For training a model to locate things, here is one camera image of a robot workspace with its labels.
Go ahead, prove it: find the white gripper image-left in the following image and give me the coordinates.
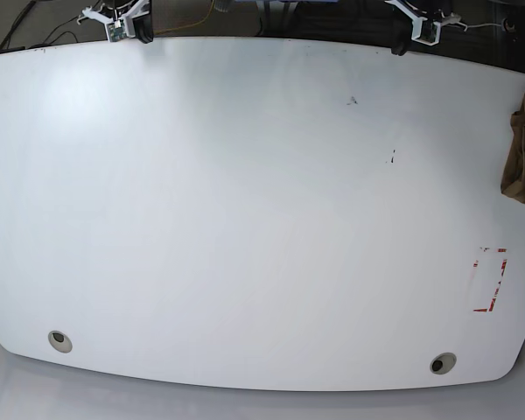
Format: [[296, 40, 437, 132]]
[[77, 0, 153, 44]]

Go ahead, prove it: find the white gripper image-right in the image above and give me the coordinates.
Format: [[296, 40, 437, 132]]
[[387, 0, 462, 56]]

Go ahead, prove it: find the red tape rectangle marking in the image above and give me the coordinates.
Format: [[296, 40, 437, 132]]
[[468, 247, 508, 313]]

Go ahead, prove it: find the grey table grommet left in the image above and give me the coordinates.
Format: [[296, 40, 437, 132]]
[[48, 331, 73, 354]]

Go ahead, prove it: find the grey table grommet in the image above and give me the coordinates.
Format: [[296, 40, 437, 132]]
[[430, 353, 457, 375], [48, 331, 73, 354]]

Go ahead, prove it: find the grey table grommet right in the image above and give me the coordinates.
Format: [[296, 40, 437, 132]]
[[430, 353, 457, 375]]

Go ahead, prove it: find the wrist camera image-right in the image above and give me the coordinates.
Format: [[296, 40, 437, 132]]
[[411, 17, 442, 46]]

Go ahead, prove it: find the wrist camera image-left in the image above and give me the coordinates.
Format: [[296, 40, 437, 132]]
[[105, 17, 135, 43]]

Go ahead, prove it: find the yellow cable on floor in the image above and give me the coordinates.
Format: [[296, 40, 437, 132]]
[[152, 0, 215, 37]]

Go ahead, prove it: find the black cable on floor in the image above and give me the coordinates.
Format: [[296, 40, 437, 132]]
[[0, 0, 84, 50]]

